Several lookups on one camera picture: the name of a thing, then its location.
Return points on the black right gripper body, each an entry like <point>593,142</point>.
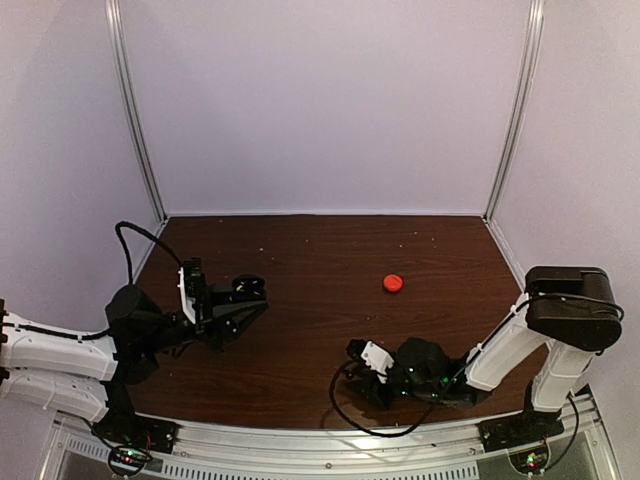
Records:
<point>376,391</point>

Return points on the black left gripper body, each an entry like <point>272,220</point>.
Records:
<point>203,309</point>

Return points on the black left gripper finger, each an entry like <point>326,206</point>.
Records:
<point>237,318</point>
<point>221,292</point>

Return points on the small black clip object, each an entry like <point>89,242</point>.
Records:
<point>248,287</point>

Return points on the orange earbud charging case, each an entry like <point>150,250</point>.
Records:
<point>393,283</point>

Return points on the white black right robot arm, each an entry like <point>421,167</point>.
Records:
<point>571,309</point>

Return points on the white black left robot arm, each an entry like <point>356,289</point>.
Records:
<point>87,374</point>

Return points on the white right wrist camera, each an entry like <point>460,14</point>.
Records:
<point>378,360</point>

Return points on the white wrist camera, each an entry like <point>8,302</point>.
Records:
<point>186,302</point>
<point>378,360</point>

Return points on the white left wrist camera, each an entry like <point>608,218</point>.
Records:
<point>186,302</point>

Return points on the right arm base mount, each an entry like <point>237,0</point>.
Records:
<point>524,434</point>

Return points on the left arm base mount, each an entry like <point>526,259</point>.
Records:
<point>130,437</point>

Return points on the aluminium front rail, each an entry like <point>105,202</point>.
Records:
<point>447,450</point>

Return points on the left aluminium corner post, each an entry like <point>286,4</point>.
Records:
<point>133,118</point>

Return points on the aluminium corner post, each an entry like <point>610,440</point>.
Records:
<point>133,118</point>
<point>527,70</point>

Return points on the right aluminium corner post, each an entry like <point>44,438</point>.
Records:
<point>527,70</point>

